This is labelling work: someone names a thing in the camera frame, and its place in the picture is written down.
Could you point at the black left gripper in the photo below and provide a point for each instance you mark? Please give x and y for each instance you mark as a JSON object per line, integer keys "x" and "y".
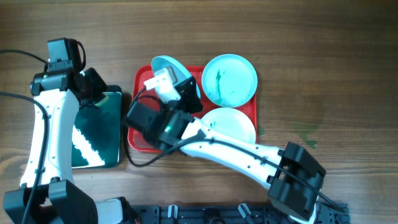
{"x": 99, "y": 84}

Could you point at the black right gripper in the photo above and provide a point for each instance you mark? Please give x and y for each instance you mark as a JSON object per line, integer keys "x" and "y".
{"x": 185, "y": 94}

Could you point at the light blue plate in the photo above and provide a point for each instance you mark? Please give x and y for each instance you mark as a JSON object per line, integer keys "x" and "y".
{"x": 181, "y": 72}
{"x": 229, "y": 80}

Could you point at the white plate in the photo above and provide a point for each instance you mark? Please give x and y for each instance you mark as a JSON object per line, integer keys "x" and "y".
{"x": 231, "y": 122}

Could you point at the green yellow sponge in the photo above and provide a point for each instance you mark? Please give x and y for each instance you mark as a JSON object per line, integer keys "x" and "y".
{"x": 103, "y": 100}

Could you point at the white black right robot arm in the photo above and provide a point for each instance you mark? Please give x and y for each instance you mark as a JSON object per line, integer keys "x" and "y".
{"x": 292, "y": 176}

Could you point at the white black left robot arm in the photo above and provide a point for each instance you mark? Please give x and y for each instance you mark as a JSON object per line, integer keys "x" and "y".
{"x": 66, "y": 117}

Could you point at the red plastic tray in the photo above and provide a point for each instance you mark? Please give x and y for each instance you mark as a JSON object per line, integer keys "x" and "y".
{"x": 135, "y": 138}

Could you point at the black water tray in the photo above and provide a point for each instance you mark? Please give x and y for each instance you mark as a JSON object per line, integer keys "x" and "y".
{"x": 96, "y": 138}

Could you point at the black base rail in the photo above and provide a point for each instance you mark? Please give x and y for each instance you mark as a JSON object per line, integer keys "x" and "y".
{"x": 243, "y": 213}

